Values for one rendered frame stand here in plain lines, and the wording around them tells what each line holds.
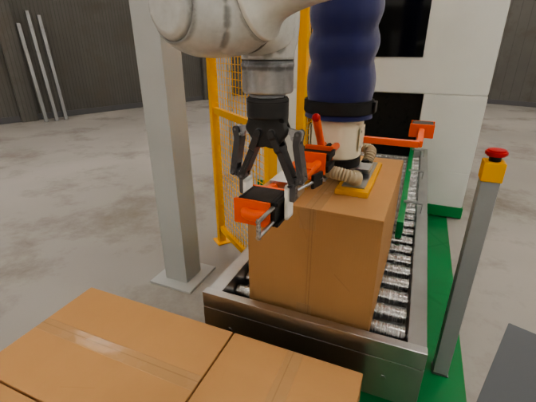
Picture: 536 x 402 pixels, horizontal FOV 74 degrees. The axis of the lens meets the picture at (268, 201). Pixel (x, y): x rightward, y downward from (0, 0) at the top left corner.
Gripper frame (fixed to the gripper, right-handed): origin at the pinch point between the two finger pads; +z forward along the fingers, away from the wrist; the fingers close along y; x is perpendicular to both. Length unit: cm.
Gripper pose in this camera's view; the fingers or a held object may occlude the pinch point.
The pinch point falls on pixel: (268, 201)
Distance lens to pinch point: 70.4
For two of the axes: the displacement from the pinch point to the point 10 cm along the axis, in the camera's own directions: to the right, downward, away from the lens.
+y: -9.1, -1.6, 3.8
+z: 0.0, 9.2, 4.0
